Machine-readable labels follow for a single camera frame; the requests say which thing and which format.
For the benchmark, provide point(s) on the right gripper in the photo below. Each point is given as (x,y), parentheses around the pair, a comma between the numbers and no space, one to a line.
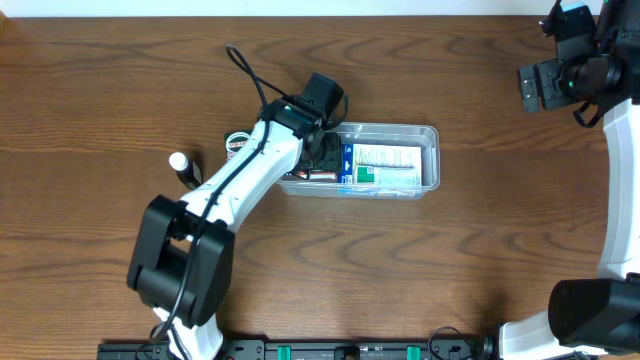
(538,84)

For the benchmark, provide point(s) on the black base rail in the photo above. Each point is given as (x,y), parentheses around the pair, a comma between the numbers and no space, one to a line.
(440,348)

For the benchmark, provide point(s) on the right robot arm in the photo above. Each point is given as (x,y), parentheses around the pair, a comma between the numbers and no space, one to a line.
(596,68)

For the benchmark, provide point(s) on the clear plastic container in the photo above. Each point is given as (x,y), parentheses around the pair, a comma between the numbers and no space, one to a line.
(424,136)

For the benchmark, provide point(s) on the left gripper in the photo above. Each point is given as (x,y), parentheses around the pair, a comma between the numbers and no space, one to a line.
(335,146)

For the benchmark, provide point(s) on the green Zam-Buk box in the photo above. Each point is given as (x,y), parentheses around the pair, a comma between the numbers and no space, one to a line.
(234,141)

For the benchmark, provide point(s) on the blue fever patch box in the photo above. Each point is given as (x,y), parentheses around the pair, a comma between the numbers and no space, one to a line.
(354,155)

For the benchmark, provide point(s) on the white green medicine box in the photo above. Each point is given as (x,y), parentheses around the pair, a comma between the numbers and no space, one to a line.
(388,176)

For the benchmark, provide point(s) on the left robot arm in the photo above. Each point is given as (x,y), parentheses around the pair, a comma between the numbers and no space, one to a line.
(182,261)

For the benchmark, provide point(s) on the black bottle white cap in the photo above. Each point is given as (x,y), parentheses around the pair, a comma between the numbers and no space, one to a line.
(187,171)

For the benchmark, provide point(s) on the red white medicine box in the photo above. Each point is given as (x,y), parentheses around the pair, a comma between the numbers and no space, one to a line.
(317,176)

